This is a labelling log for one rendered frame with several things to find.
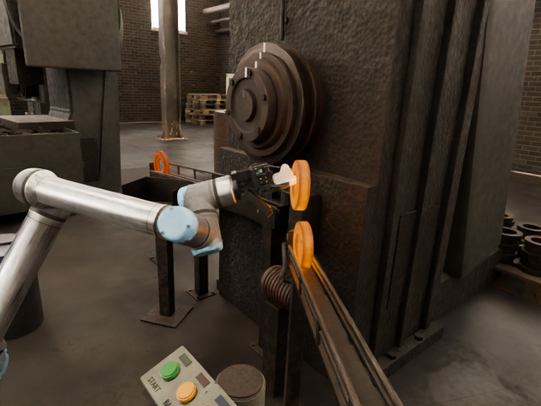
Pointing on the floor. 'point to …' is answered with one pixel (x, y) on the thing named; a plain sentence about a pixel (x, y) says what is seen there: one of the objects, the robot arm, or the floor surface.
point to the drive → (488, 156)
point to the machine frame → (369, 159)
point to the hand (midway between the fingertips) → (299, 179)
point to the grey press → (68, 74)
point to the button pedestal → (158, 387)
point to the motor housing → (275, 329)
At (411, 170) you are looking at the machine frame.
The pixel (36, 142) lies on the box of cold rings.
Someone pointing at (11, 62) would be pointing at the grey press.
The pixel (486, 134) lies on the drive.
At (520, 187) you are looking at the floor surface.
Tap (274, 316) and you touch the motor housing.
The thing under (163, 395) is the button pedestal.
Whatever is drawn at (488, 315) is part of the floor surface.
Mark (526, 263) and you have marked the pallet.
